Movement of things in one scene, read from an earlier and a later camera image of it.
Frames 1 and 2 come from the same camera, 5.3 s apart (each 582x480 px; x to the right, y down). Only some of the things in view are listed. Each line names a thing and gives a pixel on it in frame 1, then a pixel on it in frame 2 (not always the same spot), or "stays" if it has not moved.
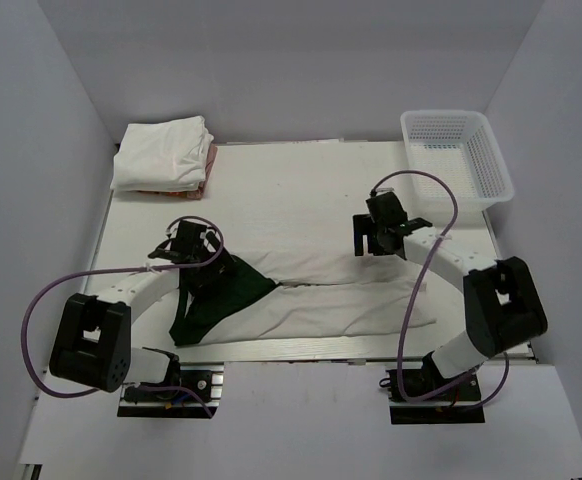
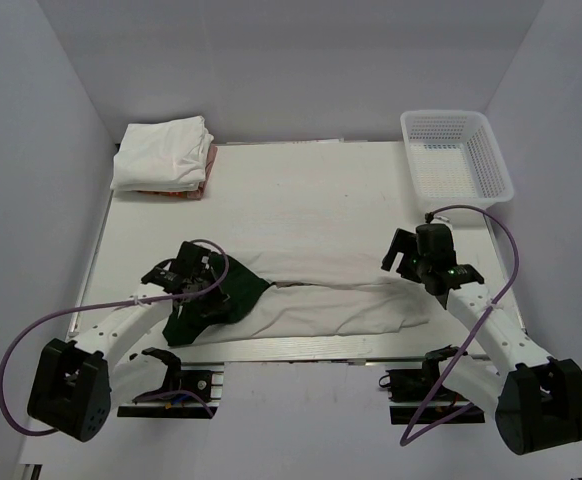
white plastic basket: x=461 y=145 stays
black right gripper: x=367 y=234 to x=406 y=257
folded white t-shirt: x=168 y=156 stays
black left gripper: x=210 y=270 to x=203 y=293
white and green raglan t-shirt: x=293 y=292 stays
